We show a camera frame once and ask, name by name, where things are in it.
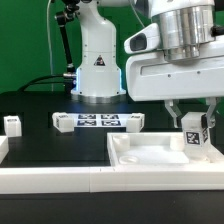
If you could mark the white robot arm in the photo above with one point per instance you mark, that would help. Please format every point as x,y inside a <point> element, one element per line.
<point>180,55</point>

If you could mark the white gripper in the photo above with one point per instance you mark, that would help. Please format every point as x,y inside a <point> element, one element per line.
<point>150,78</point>

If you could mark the white U-shaped fence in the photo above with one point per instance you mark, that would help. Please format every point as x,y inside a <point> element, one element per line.
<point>193,176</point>

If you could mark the marker sheet with tags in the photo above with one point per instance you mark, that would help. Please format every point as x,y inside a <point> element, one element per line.
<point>100,120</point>

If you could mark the white square table top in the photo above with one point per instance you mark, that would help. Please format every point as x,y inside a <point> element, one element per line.
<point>154,149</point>

